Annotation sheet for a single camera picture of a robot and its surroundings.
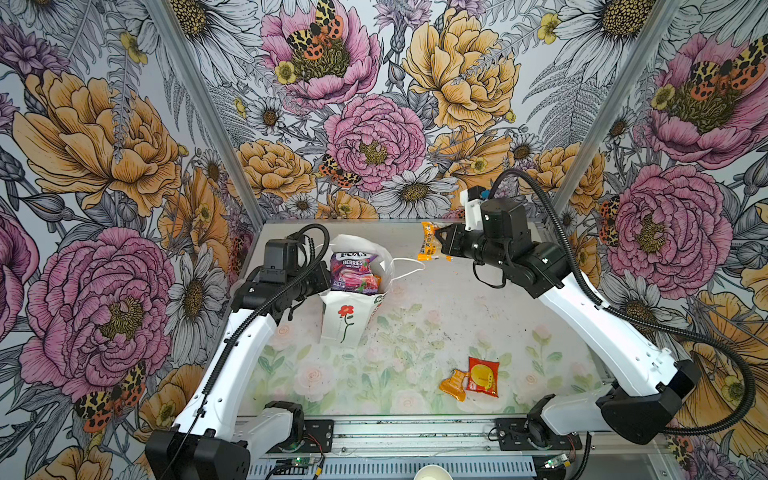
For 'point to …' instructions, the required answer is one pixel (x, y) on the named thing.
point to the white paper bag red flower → (347, 319)
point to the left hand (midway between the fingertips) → (331, 283)
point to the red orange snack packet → (483, 376)
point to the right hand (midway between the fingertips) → (436, 243)
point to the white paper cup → (433, 472)
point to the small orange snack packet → (430, 245)
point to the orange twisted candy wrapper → (453, 385)
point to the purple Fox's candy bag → (351, 271)
